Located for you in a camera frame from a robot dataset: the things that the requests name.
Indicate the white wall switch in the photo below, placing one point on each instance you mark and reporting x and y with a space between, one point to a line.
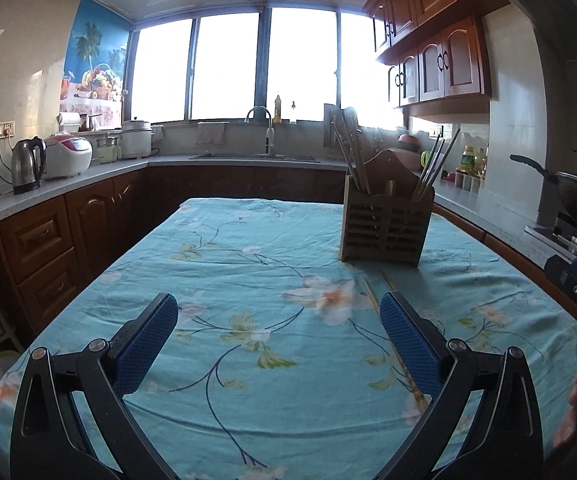
437 130

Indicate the metal chopstick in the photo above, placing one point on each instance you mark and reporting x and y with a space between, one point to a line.
443 162
434 162
428 165

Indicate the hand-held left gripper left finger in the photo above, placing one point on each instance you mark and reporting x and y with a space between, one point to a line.
143 345

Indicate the wooden utensil holder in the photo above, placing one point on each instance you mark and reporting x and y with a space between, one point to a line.
383 230

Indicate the small soap bottle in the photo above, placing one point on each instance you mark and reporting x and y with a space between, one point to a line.
293 114

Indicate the tropical fruit wall poster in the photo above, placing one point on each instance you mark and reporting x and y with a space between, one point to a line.
93 60

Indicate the blue floral tablecloth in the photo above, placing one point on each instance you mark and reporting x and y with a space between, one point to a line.
248 310

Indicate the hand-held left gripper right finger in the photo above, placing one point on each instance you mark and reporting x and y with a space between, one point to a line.
411 345

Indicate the wooden upper cabinets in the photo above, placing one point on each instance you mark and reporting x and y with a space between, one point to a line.
428 35

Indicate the row of spice jars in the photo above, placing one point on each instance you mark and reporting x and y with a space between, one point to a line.
468 182

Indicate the pink bowl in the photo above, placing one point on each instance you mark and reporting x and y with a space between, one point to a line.
407 142

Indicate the steel electric kettle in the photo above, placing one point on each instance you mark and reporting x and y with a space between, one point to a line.
27 167

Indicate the hanging dish cloth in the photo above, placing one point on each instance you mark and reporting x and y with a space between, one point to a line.
211 134

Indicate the white tall rice cooker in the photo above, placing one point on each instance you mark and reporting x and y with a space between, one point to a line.
136 139

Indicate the yellow green drink bottle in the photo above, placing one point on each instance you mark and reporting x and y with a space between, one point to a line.
467 160

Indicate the yellow liquid bottle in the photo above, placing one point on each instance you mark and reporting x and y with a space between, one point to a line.
278 110

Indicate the white red rice cooker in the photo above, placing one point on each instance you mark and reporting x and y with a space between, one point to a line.
68 156

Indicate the bundle of brown chopsticks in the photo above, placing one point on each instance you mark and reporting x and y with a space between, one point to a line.
351 160

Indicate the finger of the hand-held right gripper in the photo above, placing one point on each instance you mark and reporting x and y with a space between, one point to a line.
563 272

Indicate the countertop dish rack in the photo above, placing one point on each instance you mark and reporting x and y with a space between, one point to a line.
338 127

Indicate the chrome faucet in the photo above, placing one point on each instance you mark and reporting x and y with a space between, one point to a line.
261 125

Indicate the light wooden chopstick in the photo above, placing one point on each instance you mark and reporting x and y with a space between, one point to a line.
372 300
388 281

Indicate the gas stove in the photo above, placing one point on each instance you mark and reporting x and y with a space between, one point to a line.
563 237

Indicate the small blender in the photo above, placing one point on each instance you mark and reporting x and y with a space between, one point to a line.
107 149

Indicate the large kitchen window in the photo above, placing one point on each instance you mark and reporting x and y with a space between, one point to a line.
228 70

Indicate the grey range hood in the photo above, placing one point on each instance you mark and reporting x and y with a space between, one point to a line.
543 35

